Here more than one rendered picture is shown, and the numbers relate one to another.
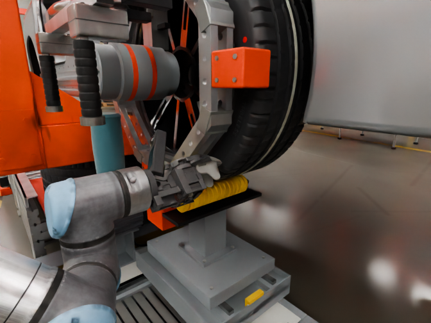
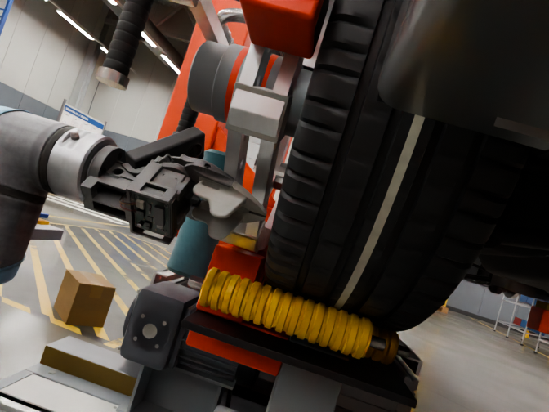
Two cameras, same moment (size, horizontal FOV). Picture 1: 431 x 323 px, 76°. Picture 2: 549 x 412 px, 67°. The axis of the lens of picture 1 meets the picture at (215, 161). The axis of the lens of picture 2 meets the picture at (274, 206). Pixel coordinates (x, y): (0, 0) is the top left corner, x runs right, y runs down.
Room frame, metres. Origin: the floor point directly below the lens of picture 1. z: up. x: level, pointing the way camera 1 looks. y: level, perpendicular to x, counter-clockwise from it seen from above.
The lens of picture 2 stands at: (0.30, -0.39, 0.61)
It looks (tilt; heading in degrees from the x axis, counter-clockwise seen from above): 4 degrees up; 46
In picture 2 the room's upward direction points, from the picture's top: 18 degrees clockwise
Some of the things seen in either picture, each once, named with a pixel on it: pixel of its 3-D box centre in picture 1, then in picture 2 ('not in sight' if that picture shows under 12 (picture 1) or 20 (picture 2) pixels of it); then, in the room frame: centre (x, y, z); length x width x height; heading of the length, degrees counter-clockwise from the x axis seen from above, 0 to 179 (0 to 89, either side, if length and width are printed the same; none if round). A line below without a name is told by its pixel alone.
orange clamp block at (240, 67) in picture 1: (239, 69); (287, 2); (0.56, -0.05, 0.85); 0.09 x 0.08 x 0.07; 40
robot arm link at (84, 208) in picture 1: (86, 203); (26, 150); (0.45, 0.23, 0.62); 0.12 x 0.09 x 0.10; 130
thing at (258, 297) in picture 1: (207, 270); not in sight; (0.91, 0.03, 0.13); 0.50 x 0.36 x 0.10; 40
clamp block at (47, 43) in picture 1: (56, 43); not in sight; (0.80, 0.43, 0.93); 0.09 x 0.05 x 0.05; 130
